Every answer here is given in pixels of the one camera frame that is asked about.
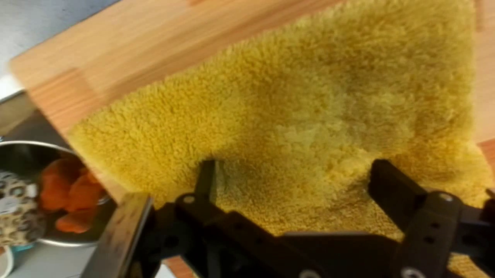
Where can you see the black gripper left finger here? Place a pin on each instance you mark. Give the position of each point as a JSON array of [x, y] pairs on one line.
[[206, 180]]

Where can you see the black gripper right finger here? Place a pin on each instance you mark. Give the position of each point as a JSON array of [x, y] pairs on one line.
[[407, 206]]

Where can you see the yellow towel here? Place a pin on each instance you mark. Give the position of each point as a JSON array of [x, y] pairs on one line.
[[309, 118]]

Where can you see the orange plush toy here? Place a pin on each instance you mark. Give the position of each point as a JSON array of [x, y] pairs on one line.
[[66, 193]]

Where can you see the beige patterned plush toy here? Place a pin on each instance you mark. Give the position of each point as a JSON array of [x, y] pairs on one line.
[[17, 206]]

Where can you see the white toy sink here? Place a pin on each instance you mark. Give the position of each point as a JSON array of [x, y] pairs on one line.
[[51, 260]]

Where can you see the steel pot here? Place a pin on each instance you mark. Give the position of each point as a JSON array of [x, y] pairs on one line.
[[20, 155]]

